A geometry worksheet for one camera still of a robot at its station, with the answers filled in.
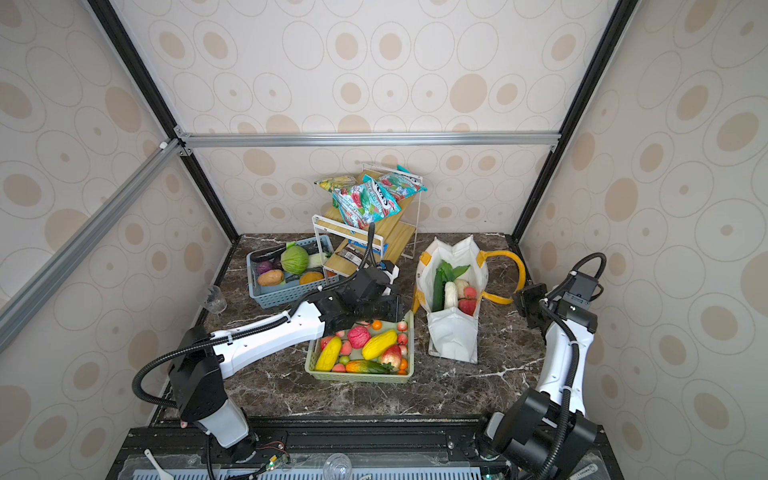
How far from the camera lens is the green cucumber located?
94 cm

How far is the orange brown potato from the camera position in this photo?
40.4 inches

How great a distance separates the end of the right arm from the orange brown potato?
30.5 inches

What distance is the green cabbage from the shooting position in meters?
1.02

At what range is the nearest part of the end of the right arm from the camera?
539 mm
